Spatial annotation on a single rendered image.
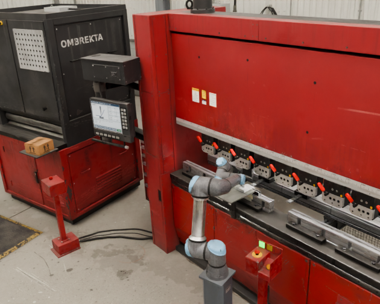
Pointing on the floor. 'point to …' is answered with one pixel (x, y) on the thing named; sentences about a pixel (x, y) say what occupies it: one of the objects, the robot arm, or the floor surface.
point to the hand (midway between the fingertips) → (239, 186)
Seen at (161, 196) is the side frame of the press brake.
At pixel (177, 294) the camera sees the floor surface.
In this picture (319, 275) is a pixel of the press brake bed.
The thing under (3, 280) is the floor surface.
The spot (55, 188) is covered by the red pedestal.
